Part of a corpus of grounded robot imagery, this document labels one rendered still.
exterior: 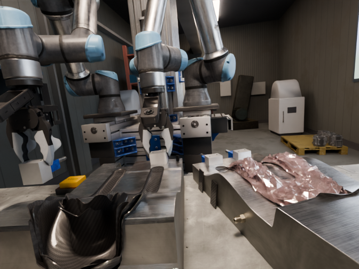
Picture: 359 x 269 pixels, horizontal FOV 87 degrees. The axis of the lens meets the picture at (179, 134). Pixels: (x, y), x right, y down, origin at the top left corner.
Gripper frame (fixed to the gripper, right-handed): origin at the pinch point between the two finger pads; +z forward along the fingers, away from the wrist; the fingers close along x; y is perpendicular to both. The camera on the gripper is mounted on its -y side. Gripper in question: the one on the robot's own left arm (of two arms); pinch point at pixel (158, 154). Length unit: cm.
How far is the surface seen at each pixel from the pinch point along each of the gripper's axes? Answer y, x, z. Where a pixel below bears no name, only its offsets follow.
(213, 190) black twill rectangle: -11.6, -14.9, 7.1
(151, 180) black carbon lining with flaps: -11.5, 0.5, 3.4
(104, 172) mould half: -5.9, 14.8, 2.5
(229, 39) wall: 670, -179, -216
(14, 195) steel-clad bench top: 2, 52, 12
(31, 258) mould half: -35.7, 11.7, 2.7
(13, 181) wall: 145, 199, 61
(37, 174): -14.5, 27.1, -1.2
